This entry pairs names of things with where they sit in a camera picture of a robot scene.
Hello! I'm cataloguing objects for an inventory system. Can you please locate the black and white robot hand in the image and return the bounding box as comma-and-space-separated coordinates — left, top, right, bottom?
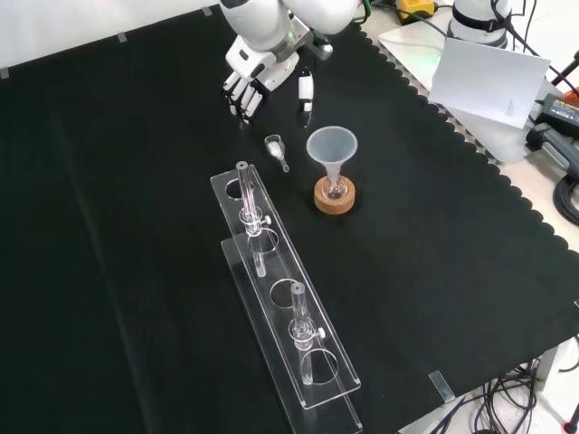
221, 35, 317, 130

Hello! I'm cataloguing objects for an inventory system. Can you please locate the clear glass weighing funnel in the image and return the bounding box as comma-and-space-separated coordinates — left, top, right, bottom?
264, 134, 291, 174

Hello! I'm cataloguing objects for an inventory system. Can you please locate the translucent plastic funnel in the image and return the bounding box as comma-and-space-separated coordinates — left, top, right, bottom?
306, 127, 359, 193

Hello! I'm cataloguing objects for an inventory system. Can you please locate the clear acrylic funnel stand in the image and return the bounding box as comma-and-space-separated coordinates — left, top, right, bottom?
209, 160, 365, 434

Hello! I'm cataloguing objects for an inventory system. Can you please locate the clear round-bottom flask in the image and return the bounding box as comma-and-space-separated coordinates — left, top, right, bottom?
323, 174, 349, 203

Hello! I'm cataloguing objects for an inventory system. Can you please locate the black bench cloth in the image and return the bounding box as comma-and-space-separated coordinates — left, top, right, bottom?
0, 0, 579, 434

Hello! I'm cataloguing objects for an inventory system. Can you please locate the grey flat board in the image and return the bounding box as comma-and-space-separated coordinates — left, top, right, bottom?
377, 21, 540, 166

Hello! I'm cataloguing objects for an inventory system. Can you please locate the yellow stop button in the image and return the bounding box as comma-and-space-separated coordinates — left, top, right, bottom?
395, 0, 439, 24

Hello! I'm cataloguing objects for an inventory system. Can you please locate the white standing card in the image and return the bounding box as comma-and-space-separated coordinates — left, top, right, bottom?
427, 36, 552, 131

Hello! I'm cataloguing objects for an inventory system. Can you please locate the black handheld device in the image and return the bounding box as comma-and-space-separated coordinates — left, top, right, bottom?
526, 122, 579, 172

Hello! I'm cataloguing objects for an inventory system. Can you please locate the black power adapter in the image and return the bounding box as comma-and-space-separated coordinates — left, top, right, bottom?
538, 92, 579, 127

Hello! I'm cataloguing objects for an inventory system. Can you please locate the black and orange tripod leg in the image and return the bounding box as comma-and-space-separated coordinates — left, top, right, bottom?
548, 48, 579, 99

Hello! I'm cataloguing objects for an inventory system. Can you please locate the grey table leg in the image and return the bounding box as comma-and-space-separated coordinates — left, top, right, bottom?
536, 335, 572, 413

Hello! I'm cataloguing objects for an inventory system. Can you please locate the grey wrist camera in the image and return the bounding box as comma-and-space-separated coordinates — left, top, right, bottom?
310, 37, 336, 62

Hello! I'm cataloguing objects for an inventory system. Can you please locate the cork ring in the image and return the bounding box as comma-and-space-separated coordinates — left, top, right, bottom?
314, 176, 357, 217

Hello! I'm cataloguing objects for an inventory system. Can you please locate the coiled black cable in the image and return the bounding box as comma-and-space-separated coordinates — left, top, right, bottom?
553, 174, 579, 227

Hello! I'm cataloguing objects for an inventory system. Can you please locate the black cable bundle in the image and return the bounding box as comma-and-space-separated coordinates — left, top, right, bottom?
468, 356, 579, 434

